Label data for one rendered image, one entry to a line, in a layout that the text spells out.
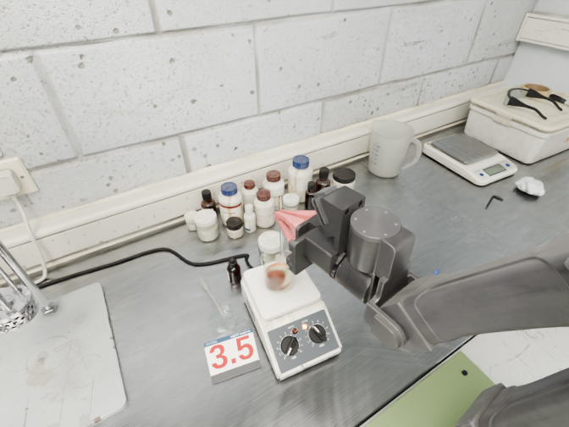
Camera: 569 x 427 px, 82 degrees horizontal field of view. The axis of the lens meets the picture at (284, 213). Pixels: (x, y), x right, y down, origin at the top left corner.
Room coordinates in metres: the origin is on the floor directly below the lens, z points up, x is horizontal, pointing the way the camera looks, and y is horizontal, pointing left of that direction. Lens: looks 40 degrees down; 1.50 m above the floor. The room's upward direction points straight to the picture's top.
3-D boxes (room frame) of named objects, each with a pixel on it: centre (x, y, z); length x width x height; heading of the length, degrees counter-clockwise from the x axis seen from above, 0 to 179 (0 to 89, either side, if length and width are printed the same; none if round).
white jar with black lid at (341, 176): (0.81, -0.18, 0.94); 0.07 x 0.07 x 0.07
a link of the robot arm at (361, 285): (0.28, -0.10, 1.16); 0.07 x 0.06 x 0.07; 41
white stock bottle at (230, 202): (0.68, 0.14, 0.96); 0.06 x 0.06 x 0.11
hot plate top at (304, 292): (0.39, 0.01, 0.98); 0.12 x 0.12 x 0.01; 24
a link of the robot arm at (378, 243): (0.25, -0.12, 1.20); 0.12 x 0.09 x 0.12; 37
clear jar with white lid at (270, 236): (0.52, 0.03, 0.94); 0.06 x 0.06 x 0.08
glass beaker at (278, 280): (0.40, 0.01, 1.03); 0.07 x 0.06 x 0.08; 39
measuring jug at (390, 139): (0.93, -0.35, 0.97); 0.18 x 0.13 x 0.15; 41
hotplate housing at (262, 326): (0.37, 0.00, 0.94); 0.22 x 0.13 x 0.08; 24
